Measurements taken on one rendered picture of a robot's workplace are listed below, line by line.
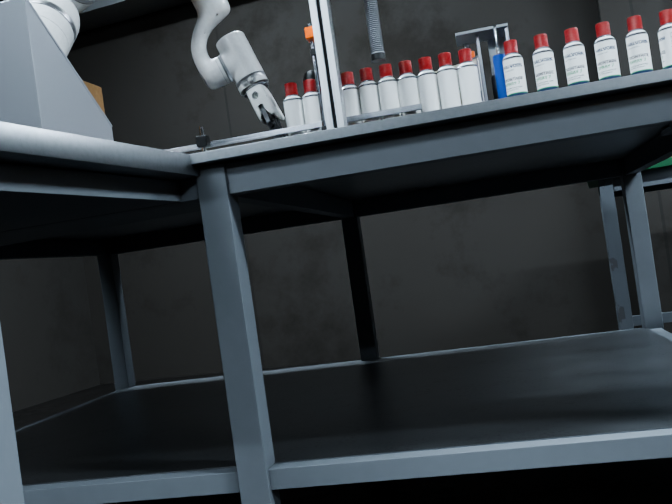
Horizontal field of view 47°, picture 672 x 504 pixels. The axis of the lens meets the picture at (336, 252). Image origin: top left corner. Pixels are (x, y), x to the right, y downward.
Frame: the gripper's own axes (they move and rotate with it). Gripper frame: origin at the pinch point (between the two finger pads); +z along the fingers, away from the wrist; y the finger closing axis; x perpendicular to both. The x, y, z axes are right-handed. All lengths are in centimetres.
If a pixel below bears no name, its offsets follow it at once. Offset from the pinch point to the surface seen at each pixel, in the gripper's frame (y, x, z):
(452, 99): -3.0, -44.4, 14.2
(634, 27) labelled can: -2, -91, 21
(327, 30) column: -16.9, -25.6, -13.3
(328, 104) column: -16.9, -17.4, 2.8
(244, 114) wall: 260, 62, -91
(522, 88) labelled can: -2, -61, 20
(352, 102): -2.4, -21.7, 1.7
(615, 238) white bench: 103, -77, 71
